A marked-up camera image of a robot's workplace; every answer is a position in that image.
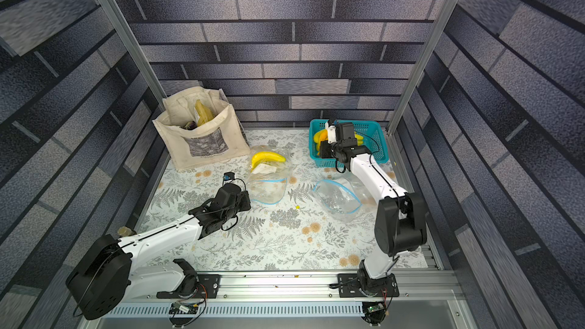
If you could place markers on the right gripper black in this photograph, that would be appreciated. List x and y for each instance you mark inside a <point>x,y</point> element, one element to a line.
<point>330,149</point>

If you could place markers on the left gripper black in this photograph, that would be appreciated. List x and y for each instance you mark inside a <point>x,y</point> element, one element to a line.
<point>244,196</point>

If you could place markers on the zip-top bag of bananas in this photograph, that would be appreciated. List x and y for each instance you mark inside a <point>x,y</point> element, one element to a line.
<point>345,198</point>
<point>269,174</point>

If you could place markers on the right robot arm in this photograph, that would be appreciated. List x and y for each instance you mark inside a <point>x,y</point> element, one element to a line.
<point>400,217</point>

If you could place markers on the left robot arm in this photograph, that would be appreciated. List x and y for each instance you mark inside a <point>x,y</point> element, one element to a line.
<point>113,270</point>

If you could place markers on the beige canvas tote bag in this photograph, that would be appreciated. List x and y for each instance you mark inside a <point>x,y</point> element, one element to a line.
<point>191,146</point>

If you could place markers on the teal plastic basket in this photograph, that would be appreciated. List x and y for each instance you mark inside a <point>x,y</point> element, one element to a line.
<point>374,139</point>

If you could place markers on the yellow item in tote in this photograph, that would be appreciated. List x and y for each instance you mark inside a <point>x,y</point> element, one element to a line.
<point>204,113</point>

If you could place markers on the yellow drink bottle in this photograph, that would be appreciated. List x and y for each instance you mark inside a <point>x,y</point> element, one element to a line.
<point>125,231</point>

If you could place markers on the left circuit board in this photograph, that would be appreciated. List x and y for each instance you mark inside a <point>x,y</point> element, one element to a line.
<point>179,308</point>

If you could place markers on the circuit board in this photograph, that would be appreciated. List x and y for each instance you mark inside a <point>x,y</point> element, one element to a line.
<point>374,312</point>
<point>179,308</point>

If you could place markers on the right circuit board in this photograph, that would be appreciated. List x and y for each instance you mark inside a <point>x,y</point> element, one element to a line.
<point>374,312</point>

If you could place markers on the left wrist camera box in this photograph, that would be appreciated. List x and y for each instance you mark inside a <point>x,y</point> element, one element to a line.
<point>229,176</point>

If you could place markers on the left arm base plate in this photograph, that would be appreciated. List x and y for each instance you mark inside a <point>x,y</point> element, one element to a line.
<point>201,286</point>

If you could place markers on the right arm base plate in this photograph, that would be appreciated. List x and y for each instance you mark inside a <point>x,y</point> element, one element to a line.
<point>352,286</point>

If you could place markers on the aluminium front rail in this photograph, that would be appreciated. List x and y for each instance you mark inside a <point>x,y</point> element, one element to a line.
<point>265,286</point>

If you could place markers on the right aluminium frame post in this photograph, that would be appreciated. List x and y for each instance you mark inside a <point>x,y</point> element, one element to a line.
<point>417,73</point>

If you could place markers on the aluminium frame post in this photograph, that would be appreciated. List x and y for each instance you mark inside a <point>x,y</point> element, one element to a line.
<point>417,73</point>
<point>121,26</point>

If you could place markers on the left aluminium frame post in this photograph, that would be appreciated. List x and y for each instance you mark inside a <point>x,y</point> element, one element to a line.
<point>121,26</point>

